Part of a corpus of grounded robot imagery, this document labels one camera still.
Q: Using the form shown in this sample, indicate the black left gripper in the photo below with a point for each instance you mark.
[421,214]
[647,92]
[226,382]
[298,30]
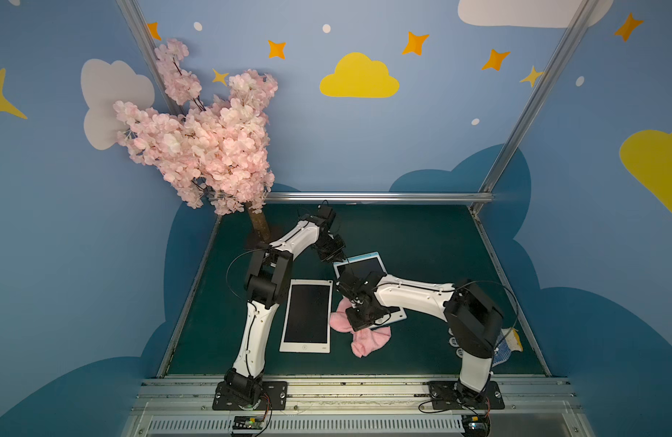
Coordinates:
[330,248]

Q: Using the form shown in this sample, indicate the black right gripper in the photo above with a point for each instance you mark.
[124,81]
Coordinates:
[363,310]

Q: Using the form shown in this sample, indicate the blue-edged white drawing tablet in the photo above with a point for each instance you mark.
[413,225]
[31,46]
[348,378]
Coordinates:
[361,266]

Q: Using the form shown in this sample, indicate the pink cloth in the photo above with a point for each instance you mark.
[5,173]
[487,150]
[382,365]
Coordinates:
[364,342]

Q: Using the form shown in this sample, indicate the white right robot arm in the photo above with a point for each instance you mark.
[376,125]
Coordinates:
[472,317]

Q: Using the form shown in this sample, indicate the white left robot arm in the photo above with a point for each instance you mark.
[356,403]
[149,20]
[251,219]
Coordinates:
[267,284]

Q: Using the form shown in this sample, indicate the rusty brown tree trunk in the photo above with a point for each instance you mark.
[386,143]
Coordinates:
[258,219]

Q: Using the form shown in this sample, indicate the pink cherry blossom tree crown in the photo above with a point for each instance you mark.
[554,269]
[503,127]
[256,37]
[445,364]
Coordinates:
[216,153]

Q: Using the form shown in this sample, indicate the blue dotted work glove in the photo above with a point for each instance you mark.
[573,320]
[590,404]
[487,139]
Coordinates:
[508,343]

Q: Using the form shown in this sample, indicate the right circuit board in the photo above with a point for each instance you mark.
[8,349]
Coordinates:
[476,426]

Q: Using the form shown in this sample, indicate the left green circuit board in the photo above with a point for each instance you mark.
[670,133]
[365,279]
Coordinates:
[247,424]

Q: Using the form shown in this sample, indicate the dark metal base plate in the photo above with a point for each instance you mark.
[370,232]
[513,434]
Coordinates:
[256,239]

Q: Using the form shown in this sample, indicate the rear aluminium frame rail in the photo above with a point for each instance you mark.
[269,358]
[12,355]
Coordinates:
[379,197]

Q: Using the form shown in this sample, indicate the right table edge rail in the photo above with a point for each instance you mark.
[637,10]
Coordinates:
[500,272]

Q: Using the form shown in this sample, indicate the table edge rail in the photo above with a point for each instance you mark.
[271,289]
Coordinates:
[164,367]
[500,272]

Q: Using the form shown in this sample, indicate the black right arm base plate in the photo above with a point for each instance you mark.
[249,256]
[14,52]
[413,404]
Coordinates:
[455,396]

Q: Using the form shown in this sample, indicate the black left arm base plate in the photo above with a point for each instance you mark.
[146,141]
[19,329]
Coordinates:
[255,397]

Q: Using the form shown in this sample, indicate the left table edge rail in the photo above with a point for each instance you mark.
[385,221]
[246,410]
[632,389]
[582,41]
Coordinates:
[164,367]

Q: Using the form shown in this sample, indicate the front aluminium rail bed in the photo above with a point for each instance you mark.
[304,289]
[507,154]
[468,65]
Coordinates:
[361,405]

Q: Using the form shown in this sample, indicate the left rear aluminium post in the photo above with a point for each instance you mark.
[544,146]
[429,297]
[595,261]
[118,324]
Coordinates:
[137,24]

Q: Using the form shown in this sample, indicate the aluminium post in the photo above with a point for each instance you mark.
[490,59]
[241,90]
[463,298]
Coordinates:
[137,24]
[565,49]

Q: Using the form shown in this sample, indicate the right rear aluminium post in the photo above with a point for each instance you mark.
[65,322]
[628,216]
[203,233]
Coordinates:
[565,49]

